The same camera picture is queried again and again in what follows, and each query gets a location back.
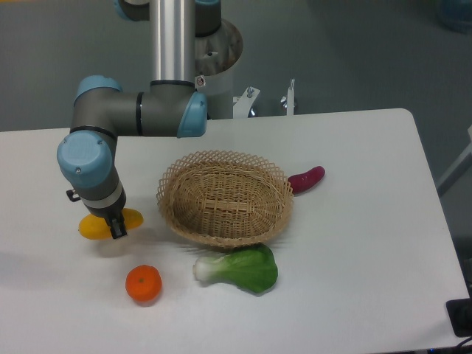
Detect green toy bok choy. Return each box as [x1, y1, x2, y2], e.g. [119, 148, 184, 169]
[192, 243, 279, 294]

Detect orange toy tangerine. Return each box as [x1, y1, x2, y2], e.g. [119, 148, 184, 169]
[125, 265, 162, 303]

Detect woven wicker basket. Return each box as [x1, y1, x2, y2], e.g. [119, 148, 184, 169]
[156, 150, 294, 249]

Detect purple toy sweet potato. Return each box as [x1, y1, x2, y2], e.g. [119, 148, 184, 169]
[288, 166, 325, 195]

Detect yellow toy mango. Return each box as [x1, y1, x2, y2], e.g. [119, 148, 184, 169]
[78, 208, 144, 240]

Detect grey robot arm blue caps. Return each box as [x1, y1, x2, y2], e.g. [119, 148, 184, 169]
[57, 1, 221, 239]

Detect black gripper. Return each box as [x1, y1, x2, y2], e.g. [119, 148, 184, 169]
[66, 189, 128, 240]

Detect white frame leg right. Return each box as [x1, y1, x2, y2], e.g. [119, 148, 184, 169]
[436, 142, 471, 198]

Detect black device at table edge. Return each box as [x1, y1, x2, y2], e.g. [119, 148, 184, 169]
[445, 298, 471, 337]

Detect white metal base bracket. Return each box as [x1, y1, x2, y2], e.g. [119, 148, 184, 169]
[232, 77, 298, 119]

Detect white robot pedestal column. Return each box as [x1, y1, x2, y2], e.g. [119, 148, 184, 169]
[195, 19, 243, 119]

